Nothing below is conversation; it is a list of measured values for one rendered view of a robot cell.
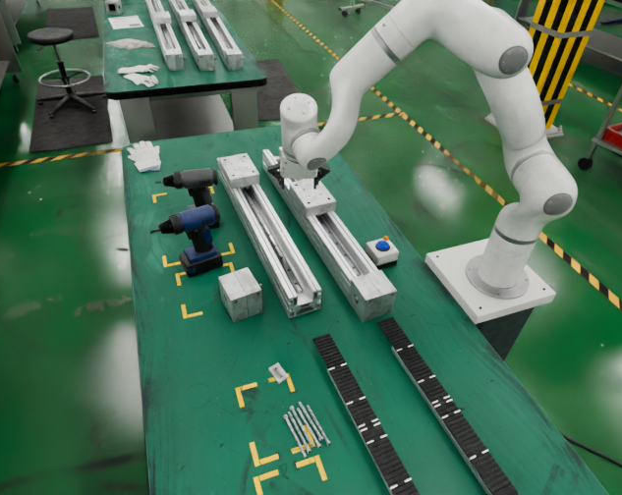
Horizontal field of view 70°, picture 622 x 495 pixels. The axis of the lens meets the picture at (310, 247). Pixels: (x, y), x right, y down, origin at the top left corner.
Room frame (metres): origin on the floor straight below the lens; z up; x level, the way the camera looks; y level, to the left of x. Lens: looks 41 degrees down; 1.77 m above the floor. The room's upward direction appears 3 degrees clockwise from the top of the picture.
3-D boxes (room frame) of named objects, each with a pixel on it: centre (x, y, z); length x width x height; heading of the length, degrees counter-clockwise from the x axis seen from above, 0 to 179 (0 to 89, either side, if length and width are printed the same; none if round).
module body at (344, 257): (1.28, 0.00, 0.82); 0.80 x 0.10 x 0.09; 25
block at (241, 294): (0.86, 0.18, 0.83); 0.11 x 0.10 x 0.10; 120
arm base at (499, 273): (0.99, -0.58, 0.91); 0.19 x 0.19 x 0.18
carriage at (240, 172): (1.43, 0.28, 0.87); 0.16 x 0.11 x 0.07; 25
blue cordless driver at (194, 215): (1.00, 0.37, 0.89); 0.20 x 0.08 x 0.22; 123
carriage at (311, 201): (1.28, 0.00, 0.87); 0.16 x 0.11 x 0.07; 25
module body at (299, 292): (1.20, 0.18, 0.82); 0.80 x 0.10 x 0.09; 25
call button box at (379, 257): (1.08, -0.22, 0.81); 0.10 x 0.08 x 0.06; 115
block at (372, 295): (0.88, -0.19, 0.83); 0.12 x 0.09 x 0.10; 115
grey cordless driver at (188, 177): (1.22, 0.42, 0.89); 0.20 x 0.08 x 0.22; 105
